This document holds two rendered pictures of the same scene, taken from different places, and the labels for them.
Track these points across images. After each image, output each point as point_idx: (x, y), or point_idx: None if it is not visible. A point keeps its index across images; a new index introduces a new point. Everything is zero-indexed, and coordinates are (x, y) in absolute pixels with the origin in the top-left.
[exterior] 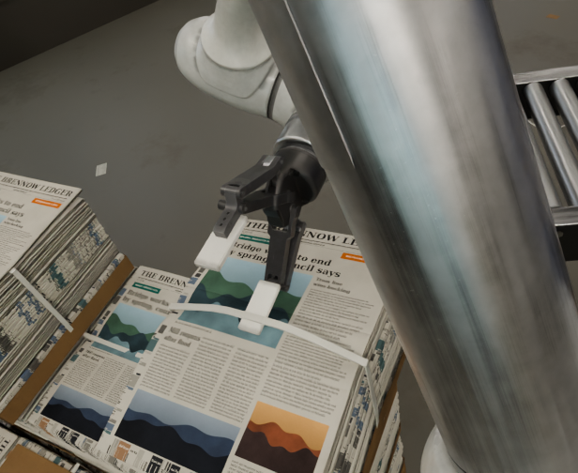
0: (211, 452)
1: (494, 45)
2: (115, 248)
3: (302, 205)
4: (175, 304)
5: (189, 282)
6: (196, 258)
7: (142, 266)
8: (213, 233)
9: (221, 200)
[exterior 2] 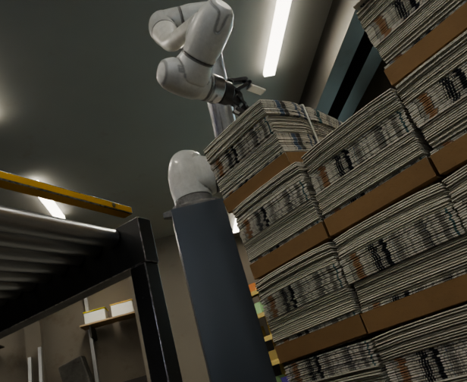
0: None
1: None
2: (383, 59)
3: (228, 104)
4: (299, 104)
5: (293, 102)
6: (264, 89)
7: (387, 89)
8: (257, 86)
9: (249, 79)
